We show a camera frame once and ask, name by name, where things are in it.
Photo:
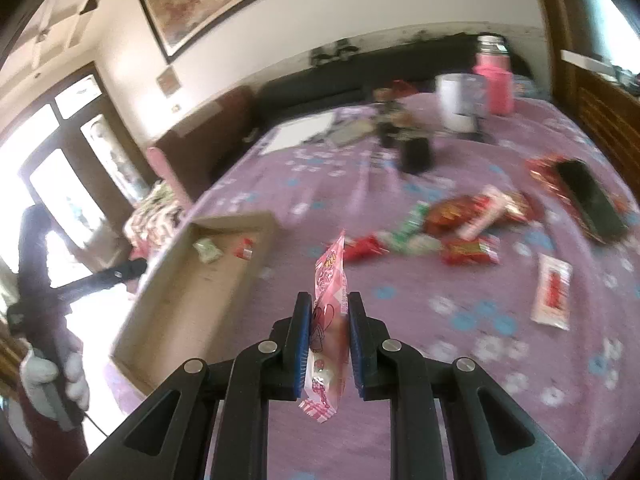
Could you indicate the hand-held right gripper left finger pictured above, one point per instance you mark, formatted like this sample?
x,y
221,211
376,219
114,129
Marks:
x,y
301,345

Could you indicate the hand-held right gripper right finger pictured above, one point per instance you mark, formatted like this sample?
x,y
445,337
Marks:
x,y
357,345

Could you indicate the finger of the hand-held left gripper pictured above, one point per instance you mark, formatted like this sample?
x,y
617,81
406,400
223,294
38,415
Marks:
x,y
110,276

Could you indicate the pink checkered snack packet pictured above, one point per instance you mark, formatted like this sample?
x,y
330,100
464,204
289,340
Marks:
x,y
330,280

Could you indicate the shallow cardboard box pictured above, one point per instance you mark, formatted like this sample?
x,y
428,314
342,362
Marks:
x,y
200,300

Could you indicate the clear packet green edges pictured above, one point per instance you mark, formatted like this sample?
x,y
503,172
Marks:
x,y
420,246

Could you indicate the green white candy packet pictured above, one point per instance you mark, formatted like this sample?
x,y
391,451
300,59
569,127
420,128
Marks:
x,y
414,217

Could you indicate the red yellow snack packet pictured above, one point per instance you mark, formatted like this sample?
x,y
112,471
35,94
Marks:
x,y
470,252

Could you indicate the red chips bag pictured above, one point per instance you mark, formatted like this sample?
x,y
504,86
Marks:
x,y
450,215

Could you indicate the long white pink packet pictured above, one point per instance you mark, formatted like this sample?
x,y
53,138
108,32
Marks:
x,y
487,215

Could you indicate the white packet red print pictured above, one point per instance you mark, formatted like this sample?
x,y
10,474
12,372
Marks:
x,y
550,292

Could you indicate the dark red snack packet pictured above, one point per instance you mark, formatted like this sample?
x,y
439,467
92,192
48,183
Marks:
x,y
522,208

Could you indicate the person's left forearm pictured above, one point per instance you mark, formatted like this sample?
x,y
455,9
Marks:
x,y
55,442

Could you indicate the person's left hand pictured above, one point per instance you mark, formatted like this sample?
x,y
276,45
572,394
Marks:
x,y
40,382

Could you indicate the zebra print blanket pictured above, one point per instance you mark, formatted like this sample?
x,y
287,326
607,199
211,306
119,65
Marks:
x,y
155,215

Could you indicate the purple floral bedsheet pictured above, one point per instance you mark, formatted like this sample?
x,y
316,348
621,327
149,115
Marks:
x,y
425,310

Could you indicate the glass door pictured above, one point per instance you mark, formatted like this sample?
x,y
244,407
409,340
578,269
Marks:
x,y
75,185

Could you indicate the small green snack packet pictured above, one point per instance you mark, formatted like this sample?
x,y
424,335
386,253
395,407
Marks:
x,y
207,251

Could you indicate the small red snack packet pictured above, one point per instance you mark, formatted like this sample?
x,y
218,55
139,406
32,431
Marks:
x,y
245,248

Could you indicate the pink plastic board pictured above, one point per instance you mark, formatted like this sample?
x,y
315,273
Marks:
x,y
167,175

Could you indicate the brown armchair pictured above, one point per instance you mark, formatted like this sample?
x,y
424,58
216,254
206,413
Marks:
x,y
220,130

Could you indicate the black square box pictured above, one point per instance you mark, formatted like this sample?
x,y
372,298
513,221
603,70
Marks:
x,y
415,155

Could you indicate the white paper sheet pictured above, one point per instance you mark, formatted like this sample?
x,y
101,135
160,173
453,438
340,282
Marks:
x,y
295,132

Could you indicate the grey flat pouch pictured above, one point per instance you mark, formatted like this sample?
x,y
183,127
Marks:
x,y
350,132

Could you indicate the small brown figurine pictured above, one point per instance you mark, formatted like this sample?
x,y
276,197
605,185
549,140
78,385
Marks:
x,y
395,105

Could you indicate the red foil snack packet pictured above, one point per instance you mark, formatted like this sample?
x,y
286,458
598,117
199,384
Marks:
x,y
542,172

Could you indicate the black leather sofa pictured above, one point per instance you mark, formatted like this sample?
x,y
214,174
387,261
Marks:
x,y
310,90

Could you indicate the white cup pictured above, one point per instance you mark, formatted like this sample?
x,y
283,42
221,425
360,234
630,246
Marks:
x,y
455,100

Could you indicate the black smartphone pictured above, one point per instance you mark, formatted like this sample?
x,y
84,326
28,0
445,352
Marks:
x,y
590,200

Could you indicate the pink bottle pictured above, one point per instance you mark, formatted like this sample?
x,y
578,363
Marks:
x,y
495,85

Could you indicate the bright window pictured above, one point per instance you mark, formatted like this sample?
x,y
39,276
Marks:
x,y
610,10

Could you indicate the small wall picture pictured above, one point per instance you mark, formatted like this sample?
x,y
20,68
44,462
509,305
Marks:
x,y
168,81

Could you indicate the framed wall picture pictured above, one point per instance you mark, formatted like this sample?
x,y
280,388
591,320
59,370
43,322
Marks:
x,y
210,5

